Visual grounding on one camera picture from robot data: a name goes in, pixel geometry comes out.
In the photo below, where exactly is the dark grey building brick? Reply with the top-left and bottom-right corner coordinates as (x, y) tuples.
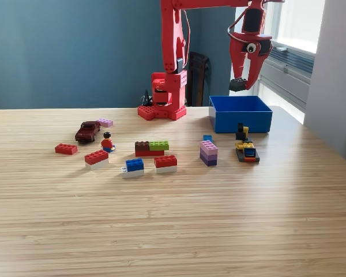
(229, 77), (247, 93)

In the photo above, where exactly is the small yellow toy digger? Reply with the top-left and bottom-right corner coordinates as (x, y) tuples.
(234, 122), (261, 163)

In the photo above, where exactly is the pink and purple brick stack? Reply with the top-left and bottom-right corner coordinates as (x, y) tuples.
(199, 140), (219, 167)

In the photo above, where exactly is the dark red toy car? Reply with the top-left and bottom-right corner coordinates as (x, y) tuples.
(74, 121), (101, 143)

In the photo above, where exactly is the blue plastic bin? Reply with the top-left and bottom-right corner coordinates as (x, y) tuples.
(209, 95), (273, 134)

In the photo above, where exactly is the grey window vent grille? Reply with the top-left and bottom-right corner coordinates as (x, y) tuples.
(268, 43), (317, 77)

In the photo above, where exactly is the dark folded chair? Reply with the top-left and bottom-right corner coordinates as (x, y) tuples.
(186, 51), (212, 107)

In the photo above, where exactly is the brown green red brick stack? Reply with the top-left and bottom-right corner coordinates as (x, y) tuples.
(134, 140), (170, 158)

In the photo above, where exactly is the red and white brick stack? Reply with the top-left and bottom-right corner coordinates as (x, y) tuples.
(84, 149), (110, 170)
(153, 155), (178, 174)

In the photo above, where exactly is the blue and white brick stack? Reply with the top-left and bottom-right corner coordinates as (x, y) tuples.
(120, 158), (145, 178)

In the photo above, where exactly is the toy figure red shirt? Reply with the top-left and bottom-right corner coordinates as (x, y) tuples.
(100, 131), (116, 153)

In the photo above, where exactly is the red building brick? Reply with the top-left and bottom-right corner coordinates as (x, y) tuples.
(54, 143), (78, 156)

